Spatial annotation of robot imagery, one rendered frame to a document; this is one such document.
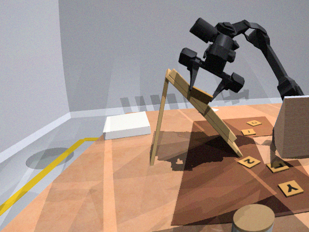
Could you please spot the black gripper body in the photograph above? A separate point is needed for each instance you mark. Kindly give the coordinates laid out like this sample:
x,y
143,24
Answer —
x,y
213,66

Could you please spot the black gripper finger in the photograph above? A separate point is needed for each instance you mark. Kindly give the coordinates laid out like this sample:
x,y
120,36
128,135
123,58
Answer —
x,y
193,67
224,84

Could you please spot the grey cylindrical canister with tan lid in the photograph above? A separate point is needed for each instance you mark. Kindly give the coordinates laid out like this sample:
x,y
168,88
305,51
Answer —
x,y
253,218

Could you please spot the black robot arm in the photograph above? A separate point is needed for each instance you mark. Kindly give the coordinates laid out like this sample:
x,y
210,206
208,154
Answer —
x,y
223,48

